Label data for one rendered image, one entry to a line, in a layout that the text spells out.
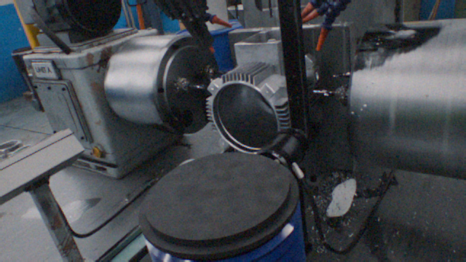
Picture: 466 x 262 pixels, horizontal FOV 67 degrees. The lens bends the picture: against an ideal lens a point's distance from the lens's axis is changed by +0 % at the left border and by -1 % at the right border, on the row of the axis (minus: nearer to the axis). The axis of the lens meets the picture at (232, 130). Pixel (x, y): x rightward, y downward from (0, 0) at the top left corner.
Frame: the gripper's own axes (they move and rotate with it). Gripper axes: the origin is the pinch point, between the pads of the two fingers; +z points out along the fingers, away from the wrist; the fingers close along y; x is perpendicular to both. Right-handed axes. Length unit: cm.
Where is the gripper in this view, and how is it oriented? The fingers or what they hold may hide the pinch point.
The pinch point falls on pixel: (199, 32)
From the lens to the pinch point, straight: 68.2
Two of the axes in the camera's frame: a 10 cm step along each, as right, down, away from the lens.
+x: -4.1, 8.2, -4.0
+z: 4.2, 5.6, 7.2
